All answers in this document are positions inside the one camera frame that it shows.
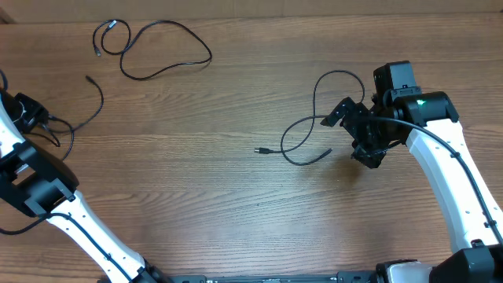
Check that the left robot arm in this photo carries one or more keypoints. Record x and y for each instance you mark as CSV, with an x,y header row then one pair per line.
x,y
40,185

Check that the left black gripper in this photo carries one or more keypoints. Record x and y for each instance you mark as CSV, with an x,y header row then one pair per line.
x,y
34,111

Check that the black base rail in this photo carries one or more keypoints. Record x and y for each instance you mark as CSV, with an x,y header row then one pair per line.
x,y
362,276

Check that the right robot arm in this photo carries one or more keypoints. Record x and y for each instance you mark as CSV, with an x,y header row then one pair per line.
x,y
429,126

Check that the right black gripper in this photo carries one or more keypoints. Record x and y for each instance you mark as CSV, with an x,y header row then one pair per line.
x,y
372,159

